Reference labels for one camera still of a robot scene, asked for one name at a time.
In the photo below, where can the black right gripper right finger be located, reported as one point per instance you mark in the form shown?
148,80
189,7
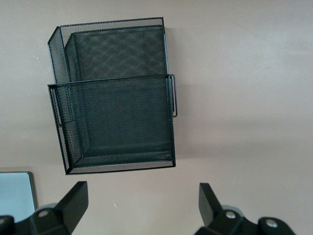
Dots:
210,205

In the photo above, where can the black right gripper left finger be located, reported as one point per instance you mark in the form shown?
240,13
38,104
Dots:
71,205

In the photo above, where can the silver laptop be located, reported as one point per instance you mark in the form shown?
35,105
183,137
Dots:
14,193

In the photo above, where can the black mesh two-tier tray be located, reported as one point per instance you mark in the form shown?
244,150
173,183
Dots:
110,117

